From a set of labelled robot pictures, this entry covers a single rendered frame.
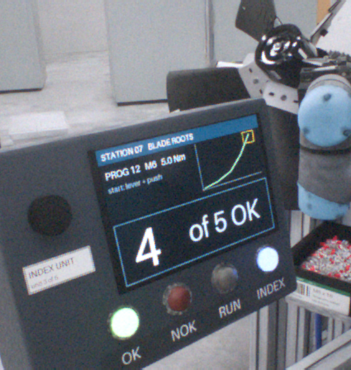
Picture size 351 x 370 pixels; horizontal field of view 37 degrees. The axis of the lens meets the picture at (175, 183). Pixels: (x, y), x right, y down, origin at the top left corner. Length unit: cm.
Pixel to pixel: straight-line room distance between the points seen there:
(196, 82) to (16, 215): 102
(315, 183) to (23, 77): 750
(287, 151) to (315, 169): 37
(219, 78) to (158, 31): 522
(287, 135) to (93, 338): 82
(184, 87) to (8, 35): 682
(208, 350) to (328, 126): 156
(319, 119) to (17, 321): 48
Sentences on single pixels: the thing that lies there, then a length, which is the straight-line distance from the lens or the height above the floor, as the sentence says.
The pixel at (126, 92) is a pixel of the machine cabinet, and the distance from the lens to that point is 656.
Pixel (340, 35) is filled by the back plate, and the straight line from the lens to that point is 154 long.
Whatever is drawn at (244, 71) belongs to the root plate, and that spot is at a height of 116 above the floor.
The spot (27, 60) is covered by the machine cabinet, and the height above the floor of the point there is 46.
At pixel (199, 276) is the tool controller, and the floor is 113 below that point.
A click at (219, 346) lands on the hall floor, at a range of 219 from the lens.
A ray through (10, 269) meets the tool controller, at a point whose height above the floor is 118.
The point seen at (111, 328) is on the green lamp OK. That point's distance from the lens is 40.
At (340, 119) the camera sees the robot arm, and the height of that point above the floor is 118.
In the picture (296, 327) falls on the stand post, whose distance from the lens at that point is 161.
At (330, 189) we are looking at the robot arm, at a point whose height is 107.
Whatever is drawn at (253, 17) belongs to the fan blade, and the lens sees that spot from 145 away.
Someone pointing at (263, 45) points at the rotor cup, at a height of 122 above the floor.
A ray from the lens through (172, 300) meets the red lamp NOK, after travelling 42.
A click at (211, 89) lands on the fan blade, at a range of 131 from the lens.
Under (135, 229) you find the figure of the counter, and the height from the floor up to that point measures 118.
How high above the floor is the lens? 135
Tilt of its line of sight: 21 degrees down
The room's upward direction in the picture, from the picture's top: 3 degrees counter-clockwise
